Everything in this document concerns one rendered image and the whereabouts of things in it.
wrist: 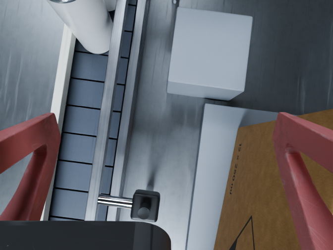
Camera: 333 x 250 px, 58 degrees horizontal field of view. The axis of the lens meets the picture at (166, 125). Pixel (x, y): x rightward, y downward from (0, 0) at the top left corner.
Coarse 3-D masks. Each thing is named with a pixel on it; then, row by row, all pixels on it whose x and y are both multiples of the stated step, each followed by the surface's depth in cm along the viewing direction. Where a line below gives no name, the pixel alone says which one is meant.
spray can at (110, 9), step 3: (105, 0) 39; (108, 0) 39; (111, 0) 39; (114, 0) 40; (105, 3) 40; (108, 3) 40; (111, 3) 40; (114, 3) 41; (108, 6) 41; (111, 6) 41; (114, 6) 41; (108, 9) 42; (111, 9) 42; (114, 9) 42
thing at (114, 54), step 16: (128, 0) 36; (112, 32) 34; (112, 48) 34; (112, 64) 34; (112, 80) 34; (112, 96) 34; (96, 144) 33; (96, 160) 33; (96, 176) 33; (96, 192) 33; (96, 208) 33
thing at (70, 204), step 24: (72, 72) 42; (96, 72) 42; (120, 72) 42; (72, 96) 42; (96, 96) 42; (120, 96) 42; (72, 120) 42; (96, 120) 42; (72, 144) 41; (72, 168) 41; (72, 192) 41; (72, 216) 41
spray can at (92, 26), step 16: (48, 0) 27; (64, 0) 26; (80, 0) 27; (96, 0) 30; (64, 16) 30; (80, 16) 30; (96, 16) 32; (80, 32) 34; (96, 32) 35; (96, 48) 39
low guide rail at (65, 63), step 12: (72, 36) 39; (60, 48) 39; (72, 48) 40; (60, 60) 39; (60, 72) 38; (60, 84) 38; (60, 96) 38; (60, 108) 38; (60, 120) 39; (60, 132) 40; (48, 192) 38; (48, 204) 39; (48, 216) 39
